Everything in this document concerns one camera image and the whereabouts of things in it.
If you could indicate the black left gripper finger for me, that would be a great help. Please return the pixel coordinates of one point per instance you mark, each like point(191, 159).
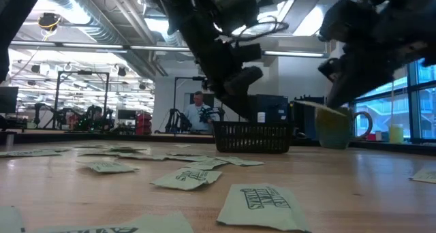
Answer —
point(243, 108)

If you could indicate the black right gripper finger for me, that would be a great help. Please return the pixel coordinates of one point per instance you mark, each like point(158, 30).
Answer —
point(357, 81)

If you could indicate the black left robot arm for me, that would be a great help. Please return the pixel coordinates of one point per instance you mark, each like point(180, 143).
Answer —
point(190, 11)

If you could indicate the black background robot arm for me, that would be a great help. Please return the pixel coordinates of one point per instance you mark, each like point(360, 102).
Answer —
point(51, 115)
point(211, 113)
point(92, 117)
point(177, 119)

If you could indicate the white wipes canister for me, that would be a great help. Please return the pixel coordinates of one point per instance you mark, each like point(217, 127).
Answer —
point(261, 117)

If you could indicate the black slotted plastic basket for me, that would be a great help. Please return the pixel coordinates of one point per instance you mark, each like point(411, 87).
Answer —
point(252, 137)

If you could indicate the dark blue cabinet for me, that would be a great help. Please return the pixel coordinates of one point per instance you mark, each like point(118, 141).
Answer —
point(276, 107)

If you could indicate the person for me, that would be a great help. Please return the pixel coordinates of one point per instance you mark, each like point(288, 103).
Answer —
point(197, 115)

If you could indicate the green ceramic mug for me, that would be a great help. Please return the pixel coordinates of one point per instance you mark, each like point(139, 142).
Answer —
point(335, 131)

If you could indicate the red cup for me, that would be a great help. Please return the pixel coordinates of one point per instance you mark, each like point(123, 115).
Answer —
point(371, 137)

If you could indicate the black cabinet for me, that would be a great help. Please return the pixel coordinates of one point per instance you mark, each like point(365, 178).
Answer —
point(304, 119)

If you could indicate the yellow-green plastic container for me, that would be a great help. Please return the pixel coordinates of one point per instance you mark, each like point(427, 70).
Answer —
point(396, 134)

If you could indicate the red tool cabinet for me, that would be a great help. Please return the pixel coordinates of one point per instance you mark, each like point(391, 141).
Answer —
point(144, 124)

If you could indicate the black computer monitor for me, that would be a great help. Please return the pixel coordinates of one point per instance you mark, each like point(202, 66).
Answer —
point(8, 100)
point(126, 114)

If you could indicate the long ceiling tube light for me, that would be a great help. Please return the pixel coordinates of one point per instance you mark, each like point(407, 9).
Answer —
point(95, 46)

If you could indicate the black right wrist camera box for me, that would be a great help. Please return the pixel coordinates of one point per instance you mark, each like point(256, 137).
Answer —
point(328, 69)

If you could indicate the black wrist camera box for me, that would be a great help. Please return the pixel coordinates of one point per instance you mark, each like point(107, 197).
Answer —
point(328, 69)
point(250, 52)

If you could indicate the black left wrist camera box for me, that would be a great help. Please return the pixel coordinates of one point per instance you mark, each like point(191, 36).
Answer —
point(250, 52)

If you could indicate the black robot station frame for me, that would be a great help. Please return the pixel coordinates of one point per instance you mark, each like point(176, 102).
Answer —
point(174, 100)
point(83, 72)

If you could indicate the black window frame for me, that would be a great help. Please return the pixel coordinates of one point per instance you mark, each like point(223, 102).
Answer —
point(413, 100)

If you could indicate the black table edge rail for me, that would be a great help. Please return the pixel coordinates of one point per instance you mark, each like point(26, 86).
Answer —
point(102, 137)

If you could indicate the silver metal post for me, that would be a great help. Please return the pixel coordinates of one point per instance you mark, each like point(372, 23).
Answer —
point(10, 141)

